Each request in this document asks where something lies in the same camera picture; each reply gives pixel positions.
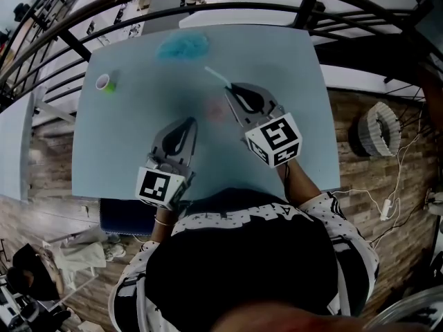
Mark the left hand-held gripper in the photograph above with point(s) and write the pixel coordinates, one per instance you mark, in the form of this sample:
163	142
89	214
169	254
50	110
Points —
154	189

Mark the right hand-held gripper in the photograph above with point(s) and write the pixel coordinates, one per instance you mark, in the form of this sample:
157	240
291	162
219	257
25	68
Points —
280	133

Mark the thin white strip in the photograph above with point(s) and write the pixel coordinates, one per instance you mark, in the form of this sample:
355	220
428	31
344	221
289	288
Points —
215	74

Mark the green cup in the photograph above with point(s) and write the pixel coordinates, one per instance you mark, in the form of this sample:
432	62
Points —
109	86

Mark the person's left forearm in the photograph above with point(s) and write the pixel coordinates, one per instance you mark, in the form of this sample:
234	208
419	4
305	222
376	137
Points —
162	230

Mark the person's right forearm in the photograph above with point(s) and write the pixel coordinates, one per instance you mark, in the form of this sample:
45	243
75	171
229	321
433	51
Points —
301	182

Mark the dark blue seat cushion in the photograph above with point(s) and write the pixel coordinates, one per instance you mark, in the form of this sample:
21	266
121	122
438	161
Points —
121	216

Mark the blue fluffy cloth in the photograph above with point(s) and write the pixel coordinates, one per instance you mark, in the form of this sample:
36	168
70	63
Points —
183	48

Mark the grey ribbed waste bin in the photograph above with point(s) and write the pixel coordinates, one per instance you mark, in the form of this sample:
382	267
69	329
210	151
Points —
379	130

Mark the black and white shirt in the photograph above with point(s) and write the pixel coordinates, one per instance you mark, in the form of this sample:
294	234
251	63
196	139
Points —
242	265

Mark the black metal railing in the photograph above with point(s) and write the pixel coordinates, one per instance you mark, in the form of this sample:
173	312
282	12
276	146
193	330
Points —
76	43

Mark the white power strip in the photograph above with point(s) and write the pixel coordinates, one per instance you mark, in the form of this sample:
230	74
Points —
386	210

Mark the grey head mount rim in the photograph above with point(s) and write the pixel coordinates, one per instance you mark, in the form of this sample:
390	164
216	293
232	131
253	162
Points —
408	303

